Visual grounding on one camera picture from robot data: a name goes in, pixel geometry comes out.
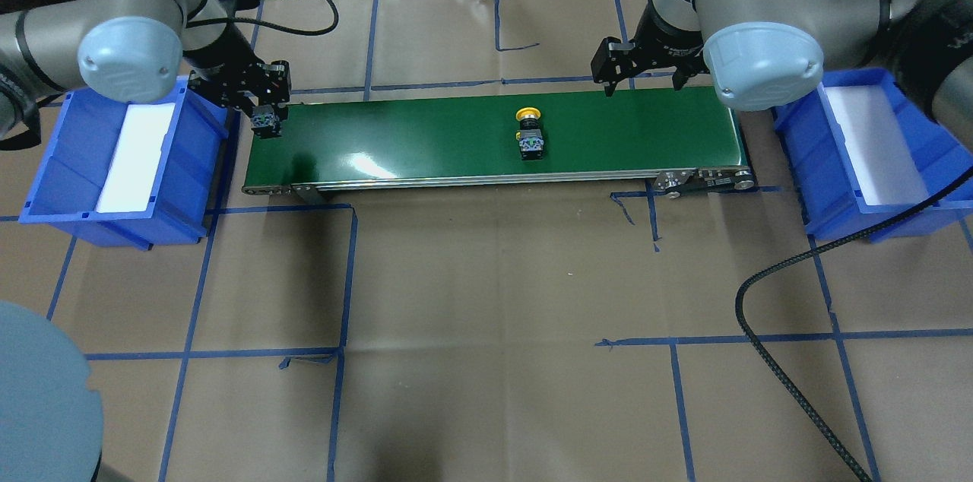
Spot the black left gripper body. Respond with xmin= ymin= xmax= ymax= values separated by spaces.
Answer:
xmin=189 ymin=57 xmax=291 ymax=114

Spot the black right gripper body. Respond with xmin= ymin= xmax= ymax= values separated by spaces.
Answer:
xmin=591 ymin=36 xmax=710 ymax=97

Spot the yellow push button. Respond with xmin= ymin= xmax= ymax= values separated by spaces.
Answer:
xmin=515 ymin=107 xmax=545 ymax=162

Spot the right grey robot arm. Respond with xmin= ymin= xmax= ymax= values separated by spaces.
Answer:
xmin=591 ymin=0 xmax=971 ymax=143

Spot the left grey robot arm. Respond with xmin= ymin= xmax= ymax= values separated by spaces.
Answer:
xmin=1 ymin=0 xmax=291 ymax=151

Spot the green conveyor belt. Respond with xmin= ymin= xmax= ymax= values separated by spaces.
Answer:
xmin=241 ymin=87 xmax=756 ymax=199

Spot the blue left plastic bin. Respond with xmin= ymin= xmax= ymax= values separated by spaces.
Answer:
xmin=18 ymin=76 xmax=228 ymax=250

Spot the blue plastic bin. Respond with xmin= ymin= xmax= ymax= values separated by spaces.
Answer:
xmin=18 ymin=76 xmax=228 ymax=250
xmin=772 ymin=68 xmax=971 ymax=243

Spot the white foam pad left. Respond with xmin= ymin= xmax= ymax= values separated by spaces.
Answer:
xmin=95 ymin=103 xmax=175 ymax=213

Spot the white foam pad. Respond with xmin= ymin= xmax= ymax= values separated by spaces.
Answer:
xmin=824 ymin=86 xmax=929 ymax=206
xmin=95 ymin=103 xmax=175 ymax=213

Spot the blue right plastic bin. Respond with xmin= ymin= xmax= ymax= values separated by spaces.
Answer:
xmin=772 ymin=68 xmax=971 ymax=243

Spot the white foam pad right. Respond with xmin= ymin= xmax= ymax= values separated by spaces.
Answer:
xmin=824 ymin=86 xmax=929 ymax=206

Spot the black braided cable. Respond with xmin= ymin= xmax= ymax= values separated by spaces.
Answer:
xmin=734 ymin=163 xmax=973 ymax=482

